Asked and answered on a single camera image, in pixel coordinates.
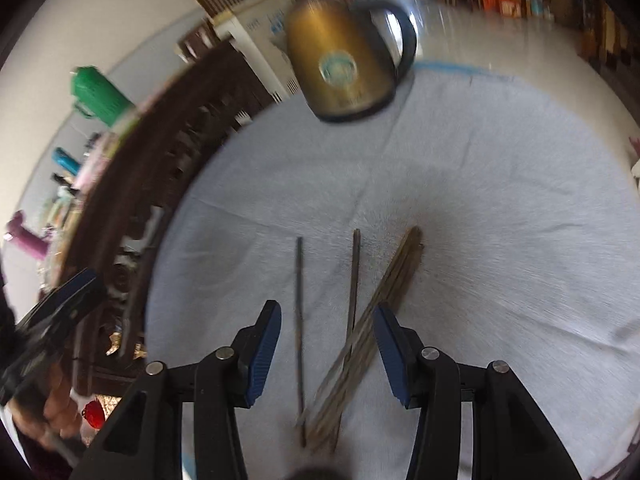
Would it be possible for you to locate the dark chopstick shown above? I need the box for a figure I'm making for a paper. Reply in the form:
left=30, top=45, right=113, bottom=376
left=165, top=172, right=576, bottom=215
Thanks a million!
left=294, top=237, right=306, bottom=448
left=330, top=229, right=361, bottom=455

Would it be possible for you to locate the operator left hand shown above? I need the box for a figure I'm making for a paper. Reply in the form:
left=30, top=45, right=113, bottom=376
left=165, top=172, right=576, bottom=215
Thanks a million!
left=9, top=363, right=82, bottom=451

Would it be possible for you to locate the purple water bottle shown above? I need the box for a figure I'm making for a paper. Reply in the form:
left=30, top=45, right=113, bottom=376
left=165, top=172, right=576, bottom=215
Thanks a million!
left=4, top=210, right=50, bottom=261

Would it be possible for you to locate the red round object on floor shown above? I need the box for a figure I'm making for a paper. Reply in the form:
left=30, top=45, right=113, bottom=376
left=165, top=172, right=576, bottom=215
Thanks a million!
left=81, top=399, right=106, bottom=430

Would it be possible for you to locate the teal water bottle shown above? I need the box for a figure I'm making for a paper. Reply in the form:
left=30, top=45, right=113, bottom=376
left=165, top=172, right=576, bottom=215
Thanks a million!
left=52, top=148, right=81, bottom=177

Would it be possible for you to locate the light blue table cloth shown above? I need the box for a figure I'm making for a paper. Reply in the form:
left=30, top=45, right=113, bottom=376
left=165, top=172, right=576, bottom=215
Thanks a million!
left=146, top=70, right=639, bottom=479

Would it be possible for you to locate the green thermos jug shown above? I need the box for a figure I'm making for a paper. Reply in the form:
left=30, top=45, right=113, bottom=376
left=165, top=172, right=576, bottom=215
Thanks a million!
left=70, top=66, right=134, bottom=127

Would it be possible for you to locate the dark carved wooden sideboard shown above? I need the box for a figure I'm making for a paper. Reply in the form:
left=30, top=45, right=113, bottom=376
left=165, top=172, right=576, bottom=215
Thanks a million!
left=55, top=38, right=273, bottom=396

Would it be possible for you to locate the gold electric kettle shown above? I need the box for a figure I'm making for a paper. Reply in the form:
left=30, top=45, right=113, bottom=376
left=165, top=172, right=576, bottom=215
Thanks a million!
left=285, top=0, right=418, bottom=122

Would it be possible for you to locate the white chest freezer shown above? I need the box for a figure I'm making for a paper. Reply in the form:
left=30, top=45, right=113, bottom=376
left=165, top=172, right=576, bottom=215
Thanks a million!
left=212, top=0, right=299, bottom=102

